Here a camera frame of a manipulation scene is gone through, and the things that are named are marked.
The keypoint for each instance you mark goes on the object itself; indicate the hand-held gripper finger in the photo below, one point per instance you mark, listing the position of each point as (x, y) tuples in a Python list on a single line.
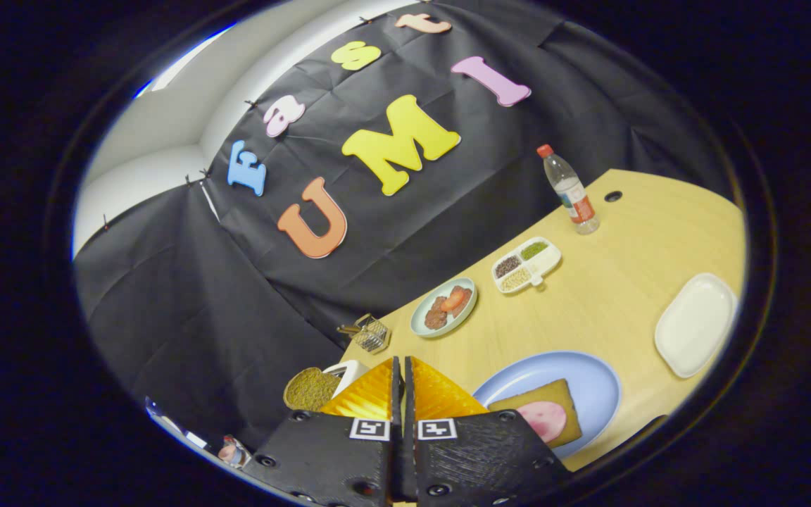
[(397, 401), (410, 401)]

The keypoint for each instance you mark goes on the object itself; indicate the round-topped brown bread slice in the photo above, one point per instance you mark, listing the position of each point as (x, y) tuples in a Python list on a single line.
[(310, 389)]

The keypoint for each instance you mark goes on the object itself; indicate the white toaster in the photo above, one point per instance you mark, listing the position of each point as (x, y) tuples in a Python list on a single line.
[(349, 372)]

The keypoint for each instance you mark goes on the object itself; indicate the small pale green plate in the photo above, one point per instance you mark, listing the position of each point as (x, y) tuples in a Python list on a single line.
[(420, 324)]

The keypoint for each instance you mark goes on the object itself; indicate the brown meat patty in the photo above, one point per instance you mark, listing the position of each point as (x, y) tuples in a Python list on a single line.
[(436, 319)]

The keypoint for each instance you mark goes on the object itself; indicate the red tomato slice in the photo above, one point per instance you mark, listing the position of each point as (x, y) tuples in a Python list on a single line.
[(453, 301)]

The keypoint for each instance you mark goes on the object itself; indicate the square brown bread slice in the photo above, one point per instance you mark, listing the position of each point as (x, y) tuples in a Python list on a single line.
[(539, 393)]

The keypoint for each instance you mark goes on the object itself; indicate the pink ham slice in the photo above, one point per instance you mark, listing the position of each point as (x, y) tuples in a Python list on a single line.
[(543, 420)]

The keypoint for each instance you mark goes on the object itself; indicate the blue round plate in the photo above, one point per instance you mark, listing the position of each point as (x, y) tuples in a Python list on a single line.
[(574, 373)]

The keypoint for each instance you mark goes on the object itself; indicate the white divided seasoning tray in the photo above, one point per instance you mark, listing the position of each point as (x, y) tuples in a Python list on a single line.
[(546, 262)]

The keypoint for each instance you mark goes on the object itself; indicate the clear red-capped water bottle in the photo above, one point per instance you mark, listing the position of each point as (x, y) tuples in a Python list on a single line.
[(571, 193)]

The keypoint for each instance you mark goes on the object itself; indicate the white square plate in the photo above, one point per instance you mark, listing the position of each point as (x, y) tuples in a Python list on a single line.
[(694, 324)]

